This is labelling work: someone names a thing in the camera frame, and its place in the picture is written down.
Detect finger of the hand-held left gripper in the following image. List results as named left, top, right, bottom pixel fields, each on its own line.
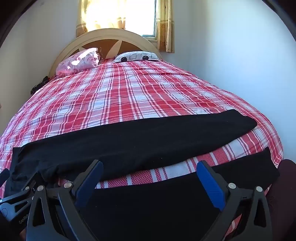
left=0, top=169, right=10, bottom=186
left=0, top=184, right=37, bottom=210

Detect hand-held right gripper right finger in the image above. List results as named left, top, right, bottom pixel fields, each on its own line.
left=196, top=160, right=273, bottom=241

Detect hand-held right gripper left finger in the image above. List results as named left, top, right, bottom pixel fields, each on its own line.
left=25, top=159, right=104, bottom=241

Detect black pants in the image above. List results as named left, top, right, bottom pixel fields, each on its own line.
left=5, top=109, right=280, bottom=241

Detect dark maroon cloth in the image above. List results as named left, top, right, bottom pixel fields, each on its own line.
left=266, top=159, right=296, bottom=223

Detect dark cloth beside bed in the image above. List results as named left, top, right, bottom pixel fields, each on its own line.
left=30, top=76, right=50, bottom=95

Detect red plaid bed sheet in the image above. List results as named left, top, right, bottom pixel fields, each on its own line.
left=0, top=59, right=284, bottom=241

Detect pink pillow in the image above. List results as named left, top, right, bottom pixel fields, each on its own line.
left=55, top=47, right=100, bottom=75

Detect white patterned pillow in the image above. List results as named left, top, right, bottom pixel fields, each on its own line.
left=112, top=51, right=160, bottom=63

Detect cream wooden headboard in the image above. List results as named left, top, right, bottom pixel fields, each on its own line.
left=48, top=28, right=162, bottom=77

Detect yellow patterned curtain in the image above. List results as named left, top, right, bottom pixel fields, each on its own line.
left=155, top=0, right=175, bottom=53
left=76, top=0, right=126, bottom=37

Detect bright window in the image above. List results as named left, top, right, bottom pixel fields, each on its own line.
left=92, top=0, right=158, bottom=39

